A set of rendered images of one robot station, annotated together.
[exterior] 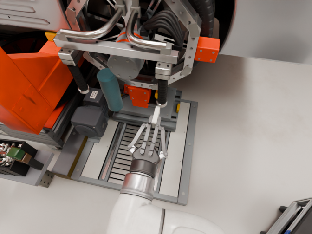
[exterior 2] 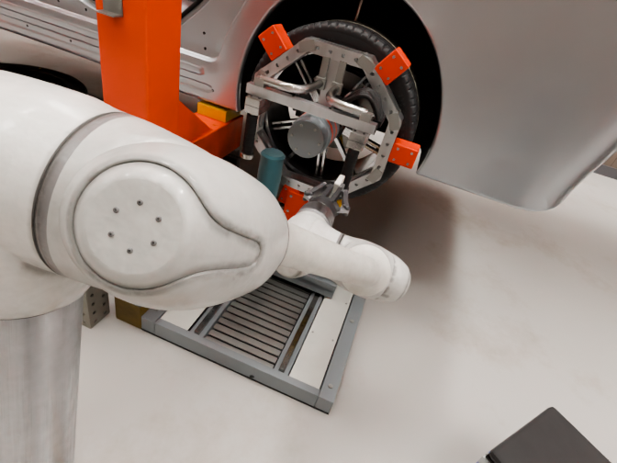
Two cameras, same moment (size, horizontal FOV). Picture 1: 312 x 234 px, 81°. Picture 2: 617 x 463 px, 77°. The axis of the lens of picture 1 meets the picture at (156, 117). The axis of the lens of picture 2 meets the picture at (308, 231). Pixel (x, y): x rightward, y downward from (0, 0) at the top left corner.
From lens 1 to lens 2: 0.67 m
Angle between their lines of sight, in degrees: 24
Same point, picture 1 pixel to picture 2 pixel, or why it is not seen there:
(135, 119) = not seen: hidden behind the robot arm
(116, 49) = (312, 107)
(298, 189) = not seen: hidden behind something
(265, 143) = (476, 357)
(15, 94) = not seen: hidden behind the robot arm
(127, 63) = (313, 132)
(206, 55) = (403, 156)
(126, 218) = (306, 220)
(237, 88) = (438, 274)
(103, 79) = (270, 156)
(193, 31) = (393, 122)
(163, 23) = (367, 94)
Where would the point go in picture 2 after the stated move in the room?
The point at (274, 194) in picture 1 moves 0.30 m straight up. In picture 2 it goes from (485, 435) to (527, 391)
